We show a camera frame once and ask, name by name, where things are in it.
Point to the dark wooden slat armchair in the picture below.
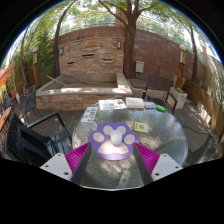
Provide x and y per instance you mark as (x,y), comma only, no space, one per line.
(160,81)

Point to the raised stone basin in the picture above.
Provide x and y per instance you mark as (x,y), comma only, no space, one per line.
(76,95)

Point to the white computer mouse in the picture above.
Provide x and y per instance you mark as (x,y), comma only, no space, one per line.
(116,137)

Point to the colourful printed brochure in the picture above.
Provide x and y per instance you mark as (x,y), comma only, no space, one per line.
(112,104)

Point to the wooden lamp post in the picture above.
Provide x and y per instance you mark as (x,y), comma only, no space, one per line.
(181,71)
(36,71)

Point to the small green packet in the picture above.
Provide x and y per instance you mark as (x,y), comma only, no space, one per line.
(160,108)

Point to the white wall box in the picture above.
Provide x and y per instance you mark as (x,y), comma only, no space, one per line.
(139,66)

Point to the thick tree trunk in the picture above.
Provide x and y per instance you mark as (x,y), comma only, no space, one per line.
(129,53)

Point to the wooden slat fence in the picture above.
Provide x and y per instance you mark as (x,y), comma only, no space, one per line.
(206,103)

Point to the dark wall lamp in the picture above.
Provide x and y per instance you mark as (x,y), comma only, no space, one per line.
(119,44)
(61,51)

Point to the black metal armchair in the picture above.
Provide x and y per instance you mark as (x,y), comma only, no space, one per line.
(30,141)

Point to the thin curved tree trunk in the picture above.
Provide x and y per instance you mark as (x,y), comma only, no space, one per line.
(194,60)
(56,56)

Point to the purple paw-shaped mouse pad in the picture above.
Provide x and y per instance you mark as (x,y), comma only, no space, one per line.
(100,146)

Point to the yellow square card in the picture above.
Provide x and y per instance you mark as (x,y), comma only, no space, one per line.
(141,127)

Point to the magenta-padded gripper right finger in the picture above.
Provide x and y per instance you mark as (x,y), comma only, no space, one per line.
(164,165)

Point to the white square planter box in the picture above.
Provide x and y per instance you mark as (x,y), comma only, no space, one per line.
(179,97)

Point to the small blue-edged booklet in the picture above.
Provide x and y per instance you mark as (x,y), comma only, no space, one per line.
(150,105)

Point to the grey metal mesh chair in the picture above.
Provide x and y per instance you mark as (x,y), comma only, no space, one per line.
(200,148)

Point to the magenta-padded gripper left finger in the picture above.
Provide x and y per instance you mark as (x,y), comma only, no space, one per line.
(60,164)

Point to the black mesh-back chair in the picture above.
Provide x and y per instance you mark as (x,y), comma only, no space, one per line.
(29,100)

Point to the white printed plate sign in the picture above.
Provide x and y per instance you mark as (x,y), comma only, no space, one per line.
(89,115)

